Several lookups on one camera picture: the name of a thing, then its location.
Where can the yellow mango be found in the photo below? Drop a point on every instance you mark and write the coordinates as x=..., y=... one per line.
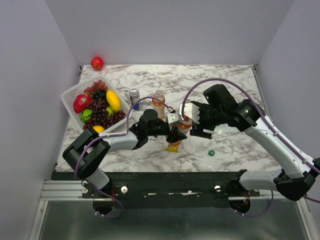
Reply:
x=113, y=100

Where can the yellow lemon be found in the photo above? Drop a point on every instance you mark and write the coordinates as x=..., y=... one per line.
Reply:
x=98, y=128

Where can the blue silver can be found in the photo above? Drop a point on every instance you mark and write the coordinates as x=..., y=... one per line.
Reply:
x=134, y=96

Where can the black grape bunch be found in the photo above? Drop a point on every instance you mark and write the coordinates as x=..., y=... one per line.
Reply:
x=99, y=94

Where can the red grape bunch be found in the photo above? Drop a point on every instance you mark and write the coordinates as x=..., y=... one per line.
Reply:
x=96, y=86

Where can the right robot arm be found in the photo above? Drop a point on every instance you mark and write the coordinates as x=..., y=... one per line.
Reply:
x=298, y=170

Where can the yellow candy bag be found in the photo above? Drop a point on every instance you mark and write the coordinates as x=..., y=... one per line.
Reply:
x=173, y=148

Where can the purple grape bunch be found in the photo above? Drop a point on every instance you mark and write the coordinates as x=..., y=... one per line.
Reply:
x=98, y=116

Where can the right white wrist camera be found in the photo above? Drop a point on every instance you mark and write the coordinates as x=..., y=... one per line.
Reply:
x=191, y=111

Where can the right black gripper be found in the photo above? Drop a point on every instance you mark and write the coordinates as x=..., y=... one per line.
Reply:
x=197, y=131

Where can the orange bottle rear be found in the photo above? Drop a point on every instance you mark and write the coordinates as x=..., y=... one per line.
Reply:
x=157, y=105

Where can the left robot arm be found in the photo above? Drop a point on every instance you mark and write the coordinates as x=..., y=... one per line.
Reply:
x=88, y=150

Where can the green bottle cap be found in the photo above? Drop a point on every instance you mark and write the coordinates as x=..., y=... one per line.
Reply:
x=211, y=153

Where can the red apple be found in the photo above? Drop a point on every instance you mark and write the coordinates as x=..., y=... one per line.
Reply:
x=97, y=63

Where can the green apple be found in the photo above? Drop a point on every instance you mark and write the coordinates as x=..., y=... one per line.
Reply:
x=108, y=112

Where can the red dragon fruit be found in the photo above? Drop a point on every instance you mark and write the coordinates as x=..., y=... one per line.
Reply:
x=81, y=102

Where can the green round fruit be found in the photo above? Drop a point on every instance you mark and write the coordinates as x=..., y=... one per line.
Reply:
x=85, y=115

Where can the orange bottle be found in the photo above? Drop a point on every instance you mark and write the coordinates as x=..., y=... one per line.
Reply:
x=185, y=126
x=157, y=105

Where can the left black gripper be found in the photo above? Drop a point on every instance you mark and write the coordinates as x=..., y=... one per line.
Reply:
x=176, y=136

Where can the black base frame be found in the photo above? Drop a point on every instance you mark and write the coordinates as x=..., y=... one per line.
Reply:
x=168, y=190

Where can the orange bottle front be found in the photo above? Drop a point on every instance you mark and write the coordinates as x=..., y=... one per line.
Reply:
x=185, y=126

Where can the white plastic fruit basket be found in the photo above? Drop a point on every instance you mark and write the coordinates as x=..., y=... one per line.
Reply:
x=68, y=97

